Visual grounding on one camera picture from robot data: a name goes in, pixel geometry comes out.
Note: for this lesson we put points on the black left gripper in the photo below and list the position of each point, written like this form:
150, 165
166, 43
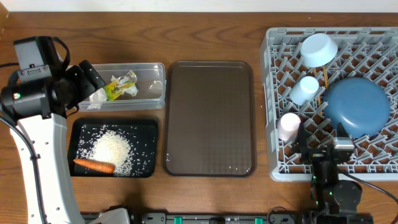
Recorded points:
86, 84

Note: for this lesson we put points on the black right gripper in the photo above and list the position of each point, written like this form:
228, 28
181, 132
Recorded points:
315, 155

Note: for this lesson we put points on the white tissue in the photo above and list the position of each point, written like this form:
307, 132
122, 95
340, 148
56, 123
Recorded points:
97, 99

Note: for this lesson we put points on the pink cup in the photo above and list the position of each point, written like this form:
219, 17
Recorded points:
288, 126

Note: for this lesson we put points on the yellow green snack wrapper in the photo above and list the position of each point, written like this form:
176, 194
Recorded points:
121, 85

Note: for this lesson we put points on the dark blue plate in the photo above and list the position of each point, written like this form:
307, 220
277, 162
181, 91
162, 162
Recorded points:
359, 105

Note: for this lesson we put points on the light blue cup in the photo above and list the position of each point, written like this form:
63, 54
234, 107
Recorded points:
304, 90

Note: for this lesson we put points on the wooden chopstick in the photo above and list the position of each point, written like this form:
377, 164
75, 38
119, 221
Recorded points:
319, 100
325, 77

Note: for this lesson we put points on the pile of rice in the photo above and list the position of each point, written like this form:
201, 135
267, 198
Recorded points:
112, 152

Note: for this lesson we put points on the light blue bowl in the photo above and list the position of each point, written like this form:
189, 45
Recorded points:
318, 50

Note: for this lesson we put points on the orange carrot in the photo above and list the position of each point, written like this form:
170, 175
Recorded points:
103, 167

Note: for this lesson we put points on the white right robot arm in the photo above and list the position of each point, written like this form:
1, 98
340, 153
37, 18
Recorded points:
336, 199

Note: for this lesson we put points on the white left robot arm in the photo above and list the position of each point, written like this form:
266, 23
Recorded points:
34, 106

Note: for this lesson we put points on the clear plastic waste bin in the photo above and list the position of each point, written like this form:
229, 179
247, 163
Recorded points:
151, 86

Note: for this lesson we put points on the black waste tray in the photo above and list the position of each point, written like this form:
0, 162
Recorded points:
140, 149

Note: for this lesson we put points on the grey dishwasher rack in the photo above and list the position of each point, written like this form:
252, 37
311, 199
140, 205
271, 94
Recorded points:
364, 52

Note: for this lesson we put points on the brown serving tray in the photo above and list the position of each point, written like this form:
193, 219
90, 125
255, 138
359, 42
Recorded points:
210, 121

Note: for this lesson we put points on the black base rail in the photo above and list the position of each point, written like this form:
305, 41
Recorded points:
274, 218

